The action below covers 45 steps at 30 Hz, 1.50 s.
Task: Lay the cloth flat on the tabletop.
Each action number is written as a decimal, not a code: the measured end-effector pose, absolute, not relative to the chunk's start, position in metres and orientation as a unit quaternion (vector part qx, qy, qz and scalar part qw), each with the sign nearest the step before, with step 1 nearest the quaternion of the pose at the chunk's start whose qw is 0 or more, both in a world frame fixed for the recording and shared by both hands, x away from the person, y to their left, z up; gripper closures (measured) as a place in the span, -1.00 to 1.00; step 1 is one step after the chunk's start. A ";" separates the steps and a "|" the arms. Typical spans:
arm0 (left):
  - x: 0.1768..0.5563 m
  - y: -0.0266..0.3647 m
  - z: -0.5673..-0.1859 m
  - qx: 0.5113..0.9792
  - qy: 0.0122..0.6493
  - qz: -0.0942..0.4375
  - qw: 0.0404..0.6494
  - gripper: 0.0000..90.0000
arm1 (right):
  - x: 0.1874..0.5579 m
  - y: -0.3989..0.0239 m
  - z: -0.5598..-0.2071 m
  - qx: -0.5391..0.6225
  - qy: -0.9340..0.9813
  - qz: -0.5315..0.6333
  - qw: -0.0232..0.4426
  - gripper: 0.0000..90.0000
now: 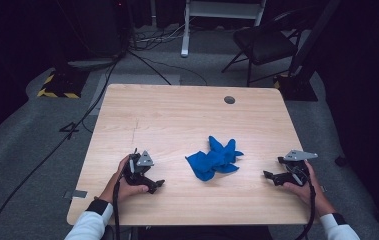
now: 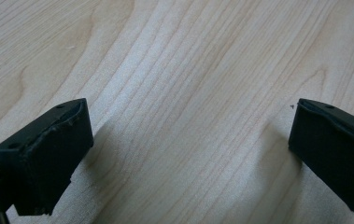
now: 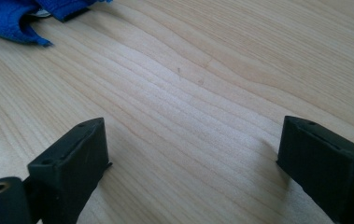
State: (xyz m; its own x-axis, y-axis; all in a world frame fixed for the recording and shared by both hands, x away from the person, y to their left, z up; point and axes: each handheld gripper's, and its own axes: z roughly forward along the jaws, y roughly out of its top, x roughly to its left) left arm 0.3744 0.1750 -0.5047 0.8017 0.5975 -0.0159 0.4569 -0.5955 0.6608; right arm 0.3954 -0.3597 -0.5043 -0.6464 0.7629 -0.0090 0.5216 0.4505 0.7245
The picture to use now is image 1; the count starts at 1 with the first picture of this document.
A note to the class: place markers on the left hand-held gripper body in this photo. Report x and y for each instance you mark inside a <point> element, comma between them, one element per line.
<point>136,171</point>

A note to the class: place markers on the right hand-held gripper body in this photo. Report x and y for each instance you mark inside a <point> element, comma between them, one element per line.
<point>297,170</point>

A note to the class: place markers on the blue cloth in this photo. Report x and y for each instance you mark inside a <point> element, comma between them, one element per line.
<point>215,160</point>

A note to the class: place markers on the person's left hand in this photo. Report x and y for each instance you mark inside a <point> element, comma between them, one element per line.
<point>117,190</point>

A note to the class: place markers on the person's right hand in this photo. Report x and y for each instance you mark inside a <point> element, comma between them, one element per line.
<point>313,193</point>

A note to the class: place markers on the grey tape piece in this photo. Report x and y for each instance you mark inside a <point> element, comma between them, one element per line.
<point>323,188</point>
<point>77,194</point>

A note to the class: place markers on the black stand with striped base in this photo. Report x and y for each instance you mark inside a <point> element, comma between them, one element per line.
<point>297,88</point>

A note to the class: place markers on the grey table grommet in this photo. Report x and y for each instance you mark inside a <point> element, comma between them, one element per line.
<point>229,100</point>

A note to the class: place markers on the black yellow striped base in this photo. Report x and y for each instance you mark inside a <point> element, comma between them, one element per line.
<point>63,85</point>

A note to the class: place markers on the black folding chair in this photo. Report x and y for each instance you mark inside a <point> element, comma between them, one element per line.
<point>263,43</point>

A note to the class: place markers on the white metal stand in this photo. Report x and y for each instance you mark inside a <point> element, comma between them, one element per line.
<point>185,40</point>

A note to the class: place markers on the black equipment cabinet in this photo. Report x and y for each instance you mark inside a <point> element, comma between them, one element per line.
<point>100,30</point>

